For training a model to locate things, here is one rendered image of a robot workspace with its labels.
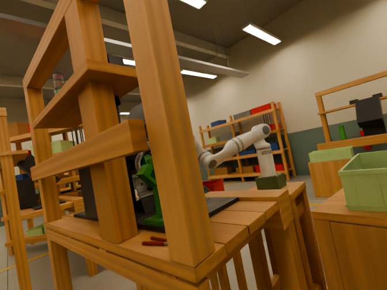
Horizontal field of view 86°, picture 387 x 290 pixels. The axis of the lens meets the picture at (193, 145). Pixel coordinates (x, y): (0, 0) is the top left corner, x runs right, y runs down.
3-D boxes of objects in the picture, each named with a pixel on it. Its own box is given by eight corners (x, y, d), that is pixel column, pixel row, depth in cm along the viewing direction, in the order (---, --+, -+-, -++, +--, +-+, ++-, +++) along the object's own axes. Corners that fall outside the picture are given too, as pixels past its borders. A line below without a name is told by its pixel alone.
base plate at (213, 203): (127, 199, 178) (126, 197, 178) (239, 201, 104) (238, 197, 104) (74, 217, 146) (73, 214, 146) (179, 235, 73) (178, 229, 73)
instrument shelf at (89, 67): (76, 128, 148) (75, 122, 149) (148, 79, 88) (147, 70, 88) (32, 129, 130) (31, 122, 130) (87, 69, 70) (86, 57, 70)
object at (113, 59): (110, 84, 101) (107, 71, 101) (125, 72, 91) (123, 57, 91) (95, 83, 95) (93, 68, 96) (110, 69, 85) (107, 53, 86)
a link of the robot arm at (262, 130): (242, 152, 120) (233, 153, 129) (274, 133, 129) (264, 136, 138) (235, 137, 119) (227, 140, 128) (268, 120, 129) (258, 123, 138)
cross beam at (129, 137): (41, 179, 145) (38, 166, 145) (149, 150, 58) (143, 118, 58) (31, 180, 141) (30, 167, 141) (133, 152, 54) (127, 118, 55)
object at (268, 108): (288, 180, 557) (271, 100, 567) (208, 183, 778) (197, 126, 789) (296, 176, 594) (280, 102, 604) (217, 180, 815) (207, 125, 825)
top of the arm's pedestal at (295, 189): (259, 189, 153) (258, 183, 154) (306, 187, 133) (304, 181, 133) (238, 201, 129) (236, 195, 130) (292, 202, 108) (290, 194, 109)
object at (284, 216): (132, 209, 201) (129, 193, 201) (294, 219, 101) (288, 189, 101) (118, 213, 190) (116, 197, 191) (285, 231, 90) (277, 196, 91)
